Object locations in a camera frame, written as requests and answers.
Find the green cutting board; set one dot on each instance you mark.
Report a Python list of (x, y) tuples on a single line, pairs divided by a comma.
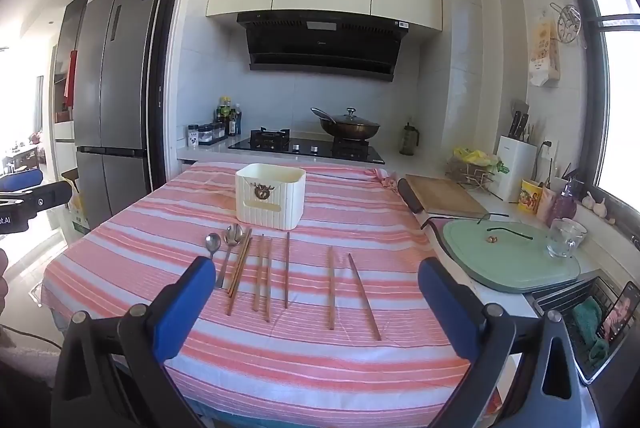
[(510, 264)]

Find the pink striped tablecloth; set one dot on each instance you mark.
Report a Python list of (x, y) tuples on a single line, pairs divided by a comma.
[(300, 358)]

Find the yellow printed cup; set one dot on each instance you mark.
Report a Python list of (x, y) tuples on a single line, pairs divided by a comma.
[(530, 198)]

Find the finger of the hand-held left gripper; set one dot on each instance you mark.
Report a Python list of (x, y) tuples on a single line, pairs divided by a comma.
[(22, 180), (50, 195)]

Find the white wall socket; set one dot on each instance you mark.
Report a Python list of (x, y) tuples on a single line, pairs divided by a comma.
[(547, 149)]

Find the green cloth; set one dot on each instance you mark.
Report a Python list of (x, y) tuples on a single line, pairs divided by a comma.
[(587, 318)]

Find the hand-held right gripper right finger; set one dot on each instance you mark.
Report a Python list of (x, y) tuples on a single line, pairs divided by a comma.
[(445, 303)]

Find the pink cup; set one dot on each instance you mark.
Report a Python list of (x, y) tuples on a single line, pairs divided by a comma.
[(546, 208)]

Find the hanging printed bag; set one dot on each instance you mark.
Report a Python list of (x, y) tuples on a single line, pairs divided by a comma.
[(542, 53)]

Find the purple soap bottle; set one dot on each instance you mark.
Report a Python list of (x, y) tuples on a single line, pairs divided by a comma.
[(565, 208)]

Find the white ribbed storage box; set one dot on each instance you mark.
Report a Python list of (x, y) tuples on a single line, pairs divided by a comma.
[(280, 203)]

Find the black gas stove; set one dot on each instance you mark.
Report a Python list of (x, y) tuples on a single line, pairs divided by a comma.
[(300, 149)]

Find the clear glass cup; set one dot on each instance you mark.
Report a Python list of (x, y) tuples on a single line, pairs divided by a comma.
[(565, 240)]

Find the yellow plastic bag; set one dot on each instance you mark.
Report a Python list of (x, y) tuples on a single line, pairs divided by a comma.
[(470, 155)]

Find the large steel spoon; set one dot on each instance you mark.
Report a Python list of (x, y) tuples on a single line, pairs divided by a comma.
[(232, 234)]

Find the small steel spoon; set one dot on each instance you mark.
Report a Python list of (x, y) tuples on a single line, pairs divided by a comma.
[(213, 242)]

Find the steel sink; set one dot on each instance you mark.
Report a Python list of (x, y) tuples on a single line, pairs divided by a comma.
[(557, 298)]

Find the wooden cutting board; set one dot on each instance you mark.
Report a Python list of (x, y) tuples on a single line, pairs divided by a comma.
[(440, 195)]

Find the dark window frame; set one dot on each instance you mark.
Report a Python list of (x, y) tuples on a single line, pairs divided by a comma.
[(592, 58)]

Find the white knife block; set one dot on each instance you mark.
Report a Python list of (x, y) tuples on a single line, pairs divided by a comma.
[(515, 173)]

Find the smartphone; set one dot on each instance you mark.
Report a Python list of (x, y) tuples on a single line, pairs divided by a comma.
[(620, 315)]

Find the dark wok with glass lid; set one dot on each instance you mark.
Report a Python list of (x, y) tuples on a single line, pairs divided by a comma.
[(350, 125)]

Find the cardboard box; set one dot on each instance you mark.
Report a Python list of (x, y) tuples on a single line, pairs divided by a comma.
[(77, 208)]

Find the black range hood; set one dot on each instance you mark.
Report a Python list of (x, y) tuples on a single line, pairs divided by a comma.
[(320, 48)]

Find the red hanging cloth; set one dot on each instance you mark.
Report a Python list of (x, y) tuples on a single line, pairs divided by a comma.
[(71, 78)]

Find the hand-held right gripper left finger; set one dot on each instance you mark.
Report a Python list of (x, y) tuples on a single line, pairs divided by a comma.
[(185, 303)]

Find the black eyeglasses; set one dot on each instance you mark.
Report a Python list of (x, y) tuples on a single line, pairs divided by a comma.
[(510, 232)]

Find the dark glass pitcher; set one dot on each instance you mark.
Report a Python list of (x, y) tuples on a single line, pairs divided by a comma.
[(407, 143)]

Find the grey steel refrigerator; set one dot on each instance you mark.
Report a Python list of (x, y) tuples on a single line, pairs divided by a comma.
[(115, 108)]

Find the clear spice jar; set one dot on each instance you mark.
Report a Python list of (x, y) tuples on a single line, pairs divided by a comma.
[(193, 137), (218, 132), (205, 134)]

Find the garlic bulb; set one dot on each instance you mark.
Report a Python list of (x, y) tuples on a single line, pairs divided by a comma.
[(588, 201), (600, 209)]

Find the black flat paddle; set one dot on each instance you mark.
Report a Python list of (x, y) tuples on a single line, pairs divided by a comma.
[(410, 195)]

